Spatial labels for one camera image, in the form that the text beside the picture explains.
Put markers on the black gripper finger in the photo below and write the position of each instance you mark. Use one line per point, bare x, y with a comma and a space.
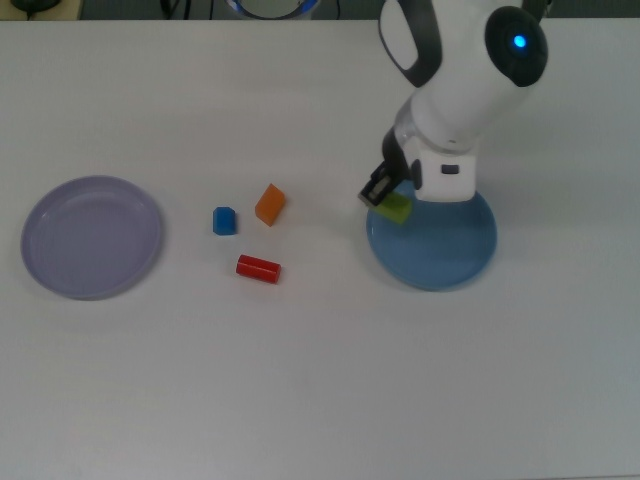
376, 190

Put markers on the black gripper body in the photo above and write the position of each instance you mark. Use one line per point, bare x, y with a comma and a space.
397, 160

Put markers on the green rectangular block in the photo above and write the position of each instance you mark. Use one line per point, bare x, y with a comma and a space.
397, 210

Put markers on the orange rectangular block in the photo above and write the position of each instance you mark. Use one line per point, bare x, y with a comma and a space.
270, 205

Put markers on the red cylinder block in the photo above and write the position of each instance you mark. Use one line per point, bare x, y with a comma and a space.
257, 268

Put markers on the blue hexagonal block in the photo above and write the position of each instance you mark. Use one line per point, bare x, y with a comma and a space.
225, 221

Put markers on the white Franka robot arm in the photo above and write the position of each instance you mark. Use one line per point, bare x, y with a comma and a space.
450, 100

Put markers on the blue plate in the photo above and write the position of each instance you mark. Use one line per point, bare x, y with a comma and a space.
435, 250

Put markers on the lilac plate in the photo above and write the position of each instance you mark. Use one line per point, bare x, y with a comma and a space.
90, 237

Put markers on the black rounded object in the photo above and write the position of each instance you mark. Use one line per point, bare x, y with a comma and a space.
35, 5

